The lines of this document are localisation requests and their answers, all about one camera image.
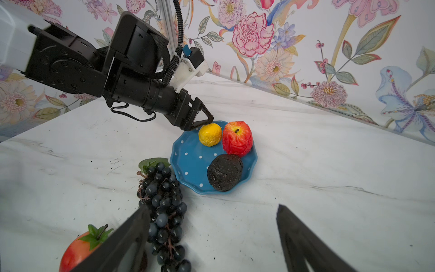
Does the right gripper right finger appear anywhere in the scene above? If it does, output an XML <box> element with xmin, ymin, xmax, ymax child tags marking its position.
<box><xmin>276</xmin><ymin>205</ymin><xmax>355</xmax><ymax>272</ymax></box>

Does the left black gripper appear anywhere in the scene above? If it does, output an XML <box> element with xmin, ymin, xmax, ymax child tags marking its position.
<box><xmin>103</xmin><ymin>11</ymin><xmax>214</xmax><ymax>131</ymax></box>

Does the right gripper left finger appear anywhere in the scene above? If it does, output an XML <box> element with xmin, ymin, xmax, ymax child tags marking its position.
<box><xmin>72</xmin><ymin>206</ymin><xmax>151</xmax><ymax>272</ymax></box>

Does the yellow lemon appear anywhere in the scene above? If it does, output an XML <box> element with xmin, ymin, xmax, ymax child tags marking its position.
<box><xmin>198</xmin><ymin>123</ymin><xmax>222</xmax><ymax>147</ymax></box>

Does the blue polka dot plate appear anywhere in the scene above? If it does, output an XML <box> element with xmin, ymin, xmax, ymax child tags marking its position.
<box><xmin>169</xmin><ymin>121</ymin><xmax>258</xmax><ymax>194</ymax></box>

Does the red apple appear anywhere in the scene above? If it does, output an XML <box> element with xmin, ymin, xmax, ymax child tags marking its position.
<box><xmin>222</xmin><ymin>121</ymin><xmax>253</xmax><ymax>158</ymax></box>

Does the black avocado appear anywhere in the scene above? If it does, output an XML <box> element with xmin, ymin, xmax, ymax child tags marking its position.
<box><xmin>207</xmin><ymin>154</ymin><xmax>244</xmax><ymax>192</ymax></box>

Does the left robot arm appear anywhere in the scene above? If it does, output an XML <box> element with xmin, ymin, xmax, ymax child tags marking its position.
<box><xmin>1</xmin><ymin>1</ymin><xmax>214</xmax><ymax>131</ymax></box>

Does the red strawberry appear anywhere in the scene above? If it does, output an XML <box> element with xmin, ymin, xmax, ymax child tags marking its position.
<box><xmin>59</xmin><ymin>224</ymin><xmax>114</xmax><ymax>272</ymax></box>

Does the dark grape bunch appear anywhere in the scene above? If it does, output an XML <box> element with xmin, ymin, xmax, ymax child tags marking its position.
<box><xmin>137</xmin><ymin>158</ymin><xmax>193</xmax><ymax>272</ymax></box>

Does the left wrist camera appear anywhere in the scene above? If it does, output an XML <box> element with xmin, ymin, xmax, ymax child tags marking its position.
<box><xmin>169</xmin><ymin>45</ymin><xmax>209</xmax><ymax>94</ymax></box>

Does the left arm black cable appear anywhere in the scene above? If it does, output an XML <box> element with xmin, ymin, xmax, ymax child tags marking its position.
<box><xmin>161</xmin><ymin>0</ymin><xmax>185</xmax><ymax>86</ymax></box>

